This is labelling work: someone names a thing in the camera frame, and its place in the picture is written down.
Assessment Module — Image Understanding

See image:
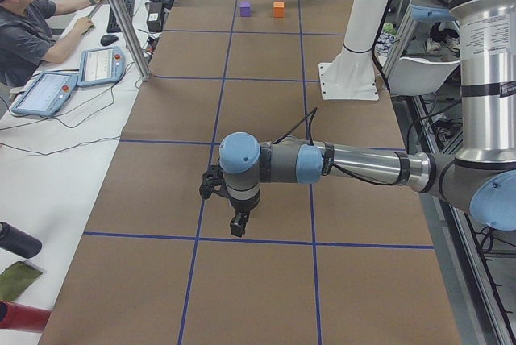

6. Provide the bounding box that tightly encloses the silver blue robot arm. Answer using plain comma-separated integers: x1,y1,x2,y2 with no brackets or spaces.
219,0,515,237

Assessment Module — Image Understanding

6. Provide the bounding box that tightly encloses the white chair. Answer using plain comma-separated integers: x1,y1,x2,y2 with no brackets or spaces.
388,56,460,96

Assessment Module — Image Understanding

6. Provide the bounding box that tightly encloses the far blue teach pendant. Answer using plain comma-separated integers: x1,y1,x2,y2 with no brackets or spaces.
77,46,125,87

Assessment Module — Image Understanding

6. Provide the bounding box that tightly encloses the near blue teach pendant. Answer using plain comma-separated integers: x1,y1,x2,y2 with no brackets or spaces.
11,72,78,118

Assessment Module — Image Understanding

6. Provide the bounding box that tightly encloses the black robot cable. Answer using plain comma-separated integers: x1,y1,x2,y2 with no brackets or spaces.
272,106,404,185

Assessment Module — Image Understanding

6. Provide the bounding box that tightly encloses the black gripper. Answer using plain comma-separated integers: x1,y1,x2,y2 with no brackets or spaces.
229,195,260,237

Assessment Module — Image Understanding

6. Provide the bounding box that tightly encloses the black power adapter box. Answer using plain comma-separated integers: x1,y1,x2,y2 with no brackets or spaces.
146,2,164,32

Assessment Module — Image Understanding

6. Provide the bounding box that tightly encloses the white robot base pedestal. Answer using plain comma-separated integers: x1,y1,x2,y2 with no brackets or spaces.
318,0,389,101

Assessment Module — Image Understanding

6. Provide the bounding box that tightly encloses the person in grey shirt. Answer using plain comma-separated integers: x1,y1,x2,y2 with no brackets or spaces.
1,0,103,88

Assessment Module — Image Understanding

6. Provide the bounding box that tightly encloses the green cloth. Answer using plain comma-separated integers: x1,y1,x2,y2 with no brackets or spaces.
1,261,43,301

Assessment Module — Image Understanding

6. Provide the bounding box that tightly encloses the orange block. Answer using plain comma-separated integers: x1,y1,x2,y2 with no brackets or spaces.
273,1,285,19

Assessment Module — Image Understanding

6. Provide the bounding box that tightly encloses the aluminium frame post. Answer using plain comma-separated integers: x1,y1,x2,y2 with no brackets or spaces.
108,0,151,81

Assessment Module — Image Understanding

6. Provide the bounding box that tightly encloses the black bottle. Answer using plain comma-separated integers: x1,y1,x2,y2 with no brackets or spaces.
1,222,42,259

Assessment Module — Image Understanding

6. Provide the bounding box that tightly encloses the red bottle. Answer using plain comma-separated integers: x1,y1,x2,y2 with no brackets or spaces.
1,301,52,333

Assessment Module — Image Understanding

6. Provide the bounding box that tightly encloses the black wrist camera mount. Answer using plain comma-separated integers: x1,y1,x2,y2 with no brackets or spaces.
199,164,225,200

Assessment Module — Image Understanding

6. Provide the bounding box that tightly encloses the black computer mouse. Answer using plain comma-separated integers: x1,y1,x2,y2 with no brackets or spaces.
100,34,119,47

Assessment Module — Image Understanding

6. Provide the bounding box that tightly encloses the purple block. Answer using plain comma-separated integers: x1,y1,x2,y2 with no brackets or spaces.
239,1,252,18

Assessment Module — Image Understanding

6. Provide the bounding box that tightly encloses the black keyboard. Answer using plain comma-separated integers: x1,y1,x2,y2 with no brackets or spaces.
106,0,136,34

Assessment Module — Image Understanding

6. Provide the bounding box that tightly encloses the blue teach pendant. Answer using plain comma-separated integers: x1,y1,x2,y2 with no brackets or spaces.
11,72,78,118
77,46,125,87

